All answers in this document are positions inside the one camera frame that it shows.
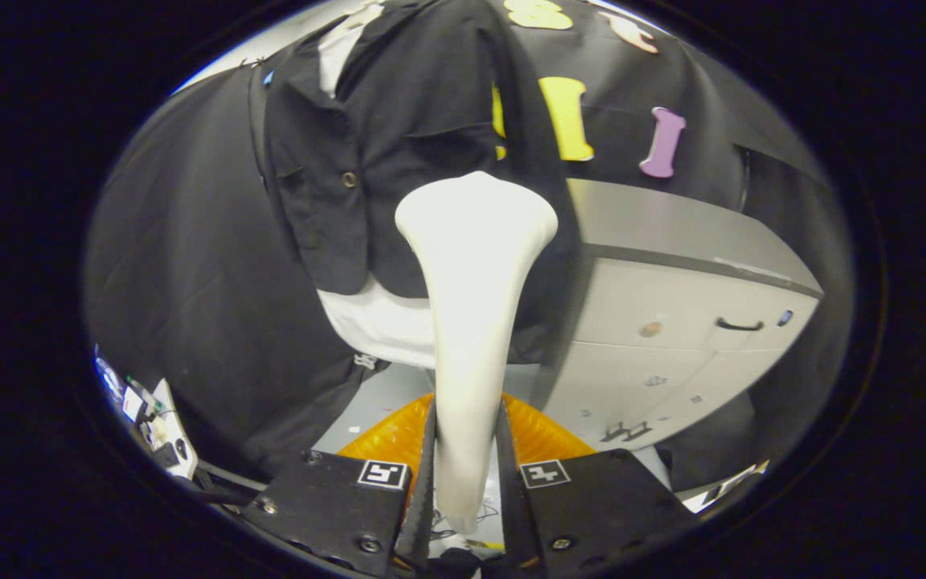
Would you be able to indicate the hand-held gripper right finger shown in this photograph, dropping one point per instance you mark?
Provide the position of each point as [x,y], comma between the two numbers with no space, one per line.
[511,515]

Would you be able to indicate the white plastic device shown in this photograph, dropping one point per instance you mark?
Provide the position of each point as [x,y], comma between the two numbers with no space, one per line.
[174,434]

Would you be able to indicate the black blazer jacket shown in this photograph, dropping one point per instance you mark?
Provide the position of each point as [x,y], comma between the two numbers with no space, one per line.
[399,121]

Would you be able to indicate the black backdrop cloth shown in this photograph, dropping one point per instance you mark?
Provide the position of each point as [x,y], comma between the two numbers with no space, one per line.
[190,281]

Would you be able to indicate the grey cabinet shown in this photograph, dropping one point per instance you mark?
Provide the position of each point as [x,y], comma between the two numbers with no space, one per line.
[672,233]

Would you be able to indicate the white shirt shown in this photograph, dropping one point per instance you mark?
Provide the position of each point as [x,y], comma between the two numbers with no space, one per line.
[383,322]

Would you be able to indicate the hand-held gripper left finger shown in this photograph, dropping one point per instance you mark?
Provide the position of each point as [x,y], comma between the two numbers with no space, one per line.
[423,515]

